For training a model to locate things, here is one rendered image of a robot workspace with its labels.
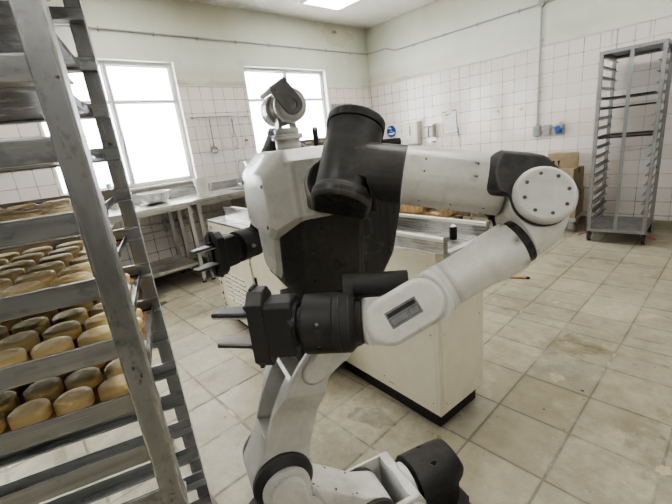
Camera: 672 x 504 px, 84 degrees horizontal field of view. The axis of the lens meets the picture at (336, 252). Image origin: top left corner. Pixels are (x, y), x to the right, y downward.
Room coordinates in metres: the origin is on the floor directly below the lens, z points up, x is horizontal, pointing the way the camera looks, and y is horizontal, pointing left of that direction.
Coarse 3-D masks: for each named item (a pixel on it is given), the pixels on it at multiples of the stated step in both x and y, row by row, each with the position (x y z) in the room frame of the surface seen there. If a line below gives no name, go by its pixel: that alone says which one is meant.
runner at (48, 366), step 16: (64, 352) 0.45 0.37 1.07; (80, 352) 0.46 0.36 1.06; (96, 352) 0.47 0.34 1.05; (112, 352) 0.47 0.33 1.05; (0, 368) 0.43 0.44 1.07; (16, 368) 0.43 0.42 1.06; (32, 368) 0.44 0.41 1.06; (48, 368) 0.45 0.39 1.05; (64, 368) 0.45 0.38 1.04; (80, 368) 0.46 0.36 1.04; (0, 384) 0.43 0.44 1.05; (16, 384) 0.43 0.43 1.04
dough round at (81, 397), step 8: (72, 392) 0.50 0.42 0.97; (80, 392) 0.50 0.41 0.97; (88, 392) 0.50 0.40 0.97; (56, 400) 0.49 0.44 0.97; (64, 400) 0.49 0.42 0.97; (72, 400) 0.48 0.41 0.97; (80, 400) 0.48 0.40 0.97; (88, 400) 0.49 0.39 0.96; (56, 408) 0.47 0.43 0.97; (64, 408) 0.47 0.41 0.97; (72, 408) 0.47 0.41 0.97; (80, 408) 0.48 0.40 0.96
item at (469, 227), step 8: (400, 216) 1.91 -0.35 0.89; (408, 216) 1.86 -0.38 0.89; (416, 216) 1.82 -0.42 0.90; (424, 216) 1.79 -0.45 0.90; (432, 216) 1.77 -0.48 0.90; (400, 224) 1.91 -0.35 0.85; (408, 224) 1.87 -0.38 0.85; (416, 224) 1.82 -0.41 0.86; (424, 224) 1.78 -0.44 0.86; (432, 224) 1.75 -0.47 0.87; (440, 224) 1.71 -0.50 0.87; (448, 224) 1.67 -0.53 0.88; (456, 224) 1.64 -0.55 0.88; (464, 224) 1.61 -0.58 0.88; (472, 224) 1.57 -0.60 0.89; (480, 224) 1.54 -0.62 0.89; (488, 224) 1.53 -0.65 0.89; (464, 232) 1.61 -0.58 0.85; (472, 232) 1.57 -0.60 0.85; (480, 232) 1.54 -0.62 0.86
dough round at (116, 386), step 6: (114, 378) 0.53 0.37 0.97; (120, 378) 0.53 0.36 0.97; (102, 384) 0.52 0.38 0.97; (108, 384) 0.51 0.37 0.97; (114, 384) 0.51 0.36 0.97; (120, 384) 0.51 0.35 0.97; (126, 384) 0.51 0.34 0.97; (102, 390) 0.50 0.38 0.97; (108, 390) 0.50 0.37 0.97; (114, 390) 0.50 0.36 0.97; (120, 390) 0.50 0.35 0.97; (126, 390) 0.51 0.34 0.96; (102, 396) 0.50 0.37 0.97; (108, 396) 0.49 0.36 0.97; (114, 396) 0.50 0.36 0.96
